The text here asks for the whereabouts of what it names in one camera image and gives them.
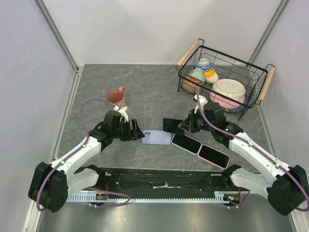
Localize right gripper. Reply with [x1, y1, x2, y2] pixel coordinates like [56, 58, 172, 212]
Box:
[179, 108, 215, 133]

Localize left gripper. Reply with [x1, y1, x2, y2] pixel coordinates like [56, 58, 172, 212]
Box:
[112, 118, 145, 141]

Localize light blue phone case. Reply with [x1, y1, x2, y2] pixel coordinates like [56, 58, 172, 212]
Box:
[170, 132, 202, 155]

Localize blue-edged black phone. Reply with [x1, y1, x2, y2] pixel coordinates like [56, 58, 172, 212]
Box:
[163, 118, 186, 135]

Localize lavender phone case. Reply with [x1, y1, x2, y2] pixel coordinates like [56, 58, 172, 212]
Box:
[142, 130, 171, 145]

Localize pink phone case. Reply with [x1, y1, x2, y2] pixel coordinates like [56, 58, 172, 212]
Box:
[197, 144, 231, 170]

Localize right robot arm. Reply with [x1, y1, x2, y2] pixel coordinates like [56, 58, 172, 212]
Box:
[179, 99, 309, 216]

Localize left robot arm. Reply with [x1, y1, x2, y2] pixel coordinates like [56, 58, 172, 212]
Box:
[28, 107, 144, 212]

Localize brown bowl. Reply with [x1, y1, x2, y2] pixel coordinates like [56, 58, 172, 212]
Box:
[182, 75, 204, 94]

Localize pink floral mug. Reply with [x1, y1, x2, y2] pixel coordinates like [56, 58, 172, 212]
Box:
[107, 87, 126, 108]

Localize pink bowl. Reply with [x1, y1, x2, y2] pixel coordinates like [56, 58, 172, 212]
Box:
[210, 92, 245, 109]

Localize green bowl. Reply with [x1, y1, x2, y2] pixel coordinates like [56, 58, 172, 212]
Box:
[187, 68, 205, 83]

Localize yellow white bowl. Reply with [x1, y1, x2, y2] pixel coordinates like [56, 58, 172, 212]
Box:
[204, 68, 219, 84]

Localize teal bowl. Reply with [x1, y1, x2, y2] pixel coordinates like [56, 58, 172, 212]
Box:
[226, 97, 248, 113]

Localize cream bowl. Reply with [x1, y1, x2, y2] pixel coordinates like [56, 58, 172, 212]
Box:
[212, 79, 246, 99]

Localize blue patterned bowl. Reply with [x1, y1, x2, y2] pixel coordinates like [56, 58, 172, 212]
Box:
[196, 58, 214, 72]

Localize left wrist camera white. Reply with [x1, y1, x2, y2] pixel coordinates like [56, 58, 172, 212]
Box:
[113, 106, 129, 122]

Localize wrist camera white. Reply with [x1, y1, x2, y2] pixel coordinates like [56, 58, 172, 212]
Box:
[193, 94, 208, 114]
[113, 106, 129, 122]

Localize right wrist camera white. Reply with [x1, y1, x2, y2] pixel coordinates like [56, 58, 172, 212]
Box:
[193, 94, 208, 114]

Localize black wire basket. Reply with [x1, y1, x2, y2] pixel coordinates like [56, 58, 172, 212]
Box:
[176, 39, 274, 120]

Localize slotted cable duct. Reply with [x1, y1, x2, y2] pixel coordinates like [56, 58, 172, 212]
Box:
[67, 191, 229, 203]

